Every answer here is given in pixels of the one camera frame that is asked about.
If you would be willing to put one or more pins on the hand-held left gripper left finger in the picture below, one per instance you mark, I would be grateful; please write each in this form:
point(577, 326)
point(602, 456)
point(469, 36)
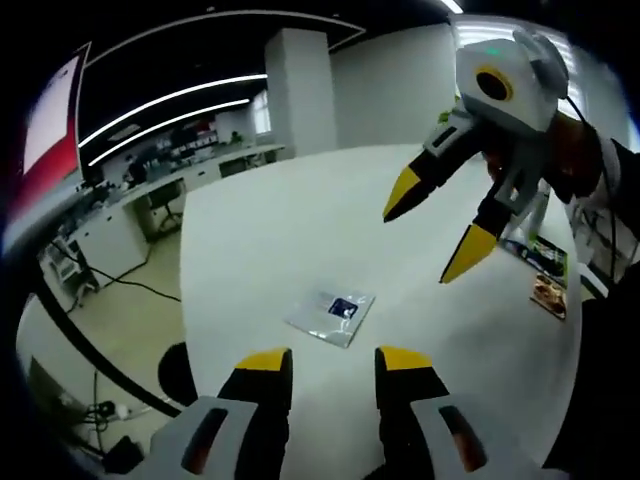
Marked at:
point(215, 440)

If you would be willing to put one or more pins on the row of white office desks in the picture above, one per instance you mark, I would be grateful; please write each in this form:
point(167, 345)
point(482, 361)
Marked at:
point(200, 170)

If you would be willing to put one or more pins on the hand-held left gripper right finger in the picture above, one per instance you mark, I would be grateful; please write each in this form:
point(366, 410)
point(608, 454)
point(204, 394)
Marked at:
point(440, 435)

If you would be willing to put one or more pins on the long ceiling light strip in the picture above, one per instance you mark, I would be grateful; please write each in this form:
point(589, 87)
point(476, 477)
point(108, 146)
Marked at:
point(452, 5)

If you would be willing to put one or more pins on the white skincare bottle red label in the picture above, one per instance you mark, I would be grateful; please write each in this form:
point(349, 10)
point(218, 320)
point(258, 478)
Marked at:
point(541, 215)

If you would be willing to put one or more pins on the black office chair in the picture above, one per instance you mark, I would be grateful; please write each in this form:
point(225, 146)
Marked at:
point(165, 205)

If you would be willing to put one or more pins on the silver skincare sachet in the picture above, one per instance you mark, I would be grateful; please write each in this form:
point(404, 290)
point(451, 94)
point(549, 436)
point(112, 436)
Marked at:
point(330, 317)

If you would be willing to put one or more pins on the black computer mouse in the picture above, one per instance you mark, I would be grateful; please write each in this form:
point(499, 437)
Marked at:
point(177, 375)

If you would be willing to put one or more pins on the open laptop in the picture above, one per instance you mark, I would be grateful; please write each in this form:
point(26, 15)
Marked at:
point(45, 140)

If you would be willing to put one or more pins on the green black skincare sachet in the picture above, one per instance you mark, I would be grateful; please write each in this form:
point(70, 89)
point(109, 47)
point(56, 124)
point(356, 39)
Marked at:
point(547, 260)

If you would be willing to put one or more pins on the thin ceiling light strip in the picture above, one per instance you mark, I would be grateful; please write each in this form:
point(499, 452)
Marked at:
point(170, 102)
point(170, 125)

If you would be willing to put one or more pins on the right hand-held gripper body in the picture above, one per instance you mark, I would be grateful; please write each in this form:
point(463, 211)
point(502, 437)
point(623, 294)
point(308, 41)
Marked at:
point(520, 70)

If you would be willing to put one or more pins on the gold skincare sachet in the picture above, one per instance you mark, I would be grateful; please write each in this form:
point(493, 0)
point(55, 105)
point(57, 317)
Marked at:
point(550, 297)

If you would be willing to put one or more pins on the white power strip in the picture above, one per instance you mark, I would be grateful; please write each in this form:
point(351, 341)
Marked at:
point(115, 409)

